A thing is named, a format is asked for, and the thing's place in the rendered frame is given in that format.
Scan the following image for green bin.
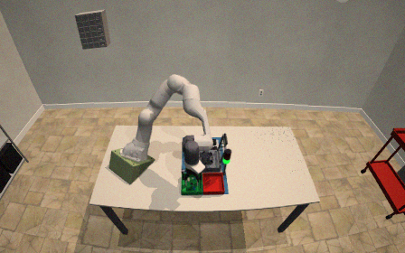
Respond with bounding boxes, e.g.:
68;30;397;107
182;174;203;195

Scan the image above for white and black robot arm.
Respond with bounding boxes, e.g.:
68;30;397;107
120;75;213;174

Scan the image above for red open-top bin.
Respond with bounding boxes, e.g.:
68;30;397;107
202;173;225;195

